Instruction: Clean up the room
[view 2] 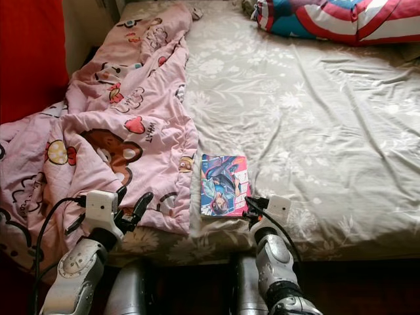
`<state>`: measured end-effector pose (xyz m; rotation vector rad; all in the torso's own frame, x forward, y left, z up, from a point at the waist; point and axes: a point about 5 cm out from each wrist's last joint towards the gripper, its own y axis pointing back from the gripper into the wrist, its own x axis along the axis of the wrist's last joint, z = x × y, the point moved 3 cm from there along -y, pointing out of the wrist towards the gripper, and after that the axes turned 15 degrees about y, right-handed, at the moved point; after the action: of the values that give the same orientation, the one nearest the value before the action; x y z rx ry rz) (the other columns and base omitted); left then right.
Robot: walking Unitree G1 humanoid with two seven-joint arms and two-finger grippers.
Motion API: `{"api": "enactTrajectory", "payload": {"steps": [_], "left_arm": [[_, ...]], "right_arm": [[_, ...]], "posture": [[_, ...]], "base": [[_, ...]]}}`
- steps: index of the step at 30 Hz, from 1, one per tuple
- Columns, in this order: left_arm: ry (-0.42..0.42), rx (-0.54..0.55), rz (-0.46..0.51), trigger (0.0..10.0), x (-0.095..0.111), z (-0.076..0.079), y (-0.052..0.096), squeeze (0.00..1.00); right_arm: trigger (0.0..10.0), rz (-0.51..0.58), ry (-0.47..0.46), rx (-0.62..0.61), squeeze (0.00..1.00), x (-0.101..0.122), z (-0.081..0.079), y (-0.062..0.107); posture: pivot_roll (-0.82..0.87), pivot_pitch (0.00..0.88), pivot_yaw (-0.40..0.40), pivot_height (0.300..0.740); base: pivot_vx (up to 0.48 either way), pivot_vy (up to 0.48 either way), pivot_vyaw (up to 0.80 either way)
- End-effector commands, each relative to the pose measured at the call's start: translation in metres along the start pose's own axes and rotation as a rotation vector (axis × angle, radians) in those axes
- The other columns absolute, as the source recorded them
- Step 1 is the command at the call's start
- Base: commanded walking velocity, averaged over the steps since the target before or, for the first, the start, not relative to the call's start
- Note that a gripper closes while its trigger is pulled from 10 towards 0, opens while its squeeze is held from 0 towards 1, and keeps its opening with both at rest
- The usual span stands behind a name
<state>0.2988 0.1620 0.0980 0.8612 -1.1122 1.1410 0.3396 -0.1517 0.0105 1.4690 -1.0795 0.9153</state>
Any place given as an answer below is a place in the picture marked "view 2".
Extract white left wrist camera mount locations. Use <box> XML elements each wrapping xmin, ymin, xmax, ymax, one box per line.
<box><xmin>87</xmin><ymin>190</ymin><xmax>120</xmax><ymax>232</ymax></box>

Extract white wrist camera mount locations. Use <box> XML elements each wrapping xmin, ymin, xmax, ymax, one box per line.
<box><xmin>87</xmin><ymin>190</ymin><xmax>120</xmax><ymax>232</ymax></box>
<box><xmin>266</xmin><ymin>195</ymin><xmax>291</xmax><ymax>227</ymax></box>

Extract silver right robot leg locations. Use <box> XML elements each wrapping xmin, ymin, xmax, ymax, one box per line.
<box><xmin>230</xmin><ymin>255</ymin><xmax>266</xmax><ymax>315</ymax></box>

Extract pink cartoon blanket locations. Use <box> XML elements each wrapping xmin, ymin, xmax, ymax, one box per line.
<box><xmin>0</xmin><ymin>3</ymin><xmax>200</xmax><ymax>273</ymax></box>

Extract anime comic book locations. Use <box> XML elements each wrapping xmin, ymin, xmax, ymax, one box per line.
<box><xmin>200</xmin><ymin>154</ymin><xmax>251</xmax><ymax>219</ymax></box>

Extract beige floral bed sheet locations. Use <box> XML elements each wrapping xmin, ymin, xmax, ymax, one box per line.
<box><xmin>115</xmin><ymin>0</ymin><xmax>420</xmax><ymax>263</ymax></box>

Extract red white blue bolster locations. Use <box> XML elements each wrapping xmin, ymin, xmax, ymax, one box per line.
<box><xmin>255</xmin><ymin>0</ymin><xmax>420</xmax><ymax>47</ymax></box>

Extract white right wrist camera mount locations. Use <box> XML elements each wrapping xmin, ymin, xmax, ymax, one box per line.
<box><xmin>266</xmin><ymin>195</ymin><xmax>291</xmax><ymax>227</ymax></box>

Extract silver left robot leg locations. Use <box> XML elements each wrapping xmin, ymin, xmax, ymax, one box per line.
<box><xmin>105</xmin><ymin>262</ymin><xmax>148</xmax><ymax>315</ymax></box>

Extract silver robot leg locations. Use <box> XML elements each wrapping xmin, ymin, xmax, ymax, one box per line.
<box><xmin>105</xmin><ymin>262</ymin><xmax>148</xmax><ymax>315</ymax></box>
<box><xmin>230</xmin><ymin>255</ymin><xmax>266</xmax><ymax>315</ymax></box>

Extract large red cushion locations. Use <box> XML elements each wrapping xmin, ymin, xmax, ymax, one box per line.
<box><xmin>0</xmin><ymin>0</ymin><xmax>66</xmax><ymax>315</ymax></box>

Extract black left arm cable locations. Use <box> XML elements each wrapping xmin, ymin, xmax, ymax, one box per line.
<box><xmin>33</xmin><ymin>196</ymin><xmax>89</xmax><ymax>315</ymax></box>

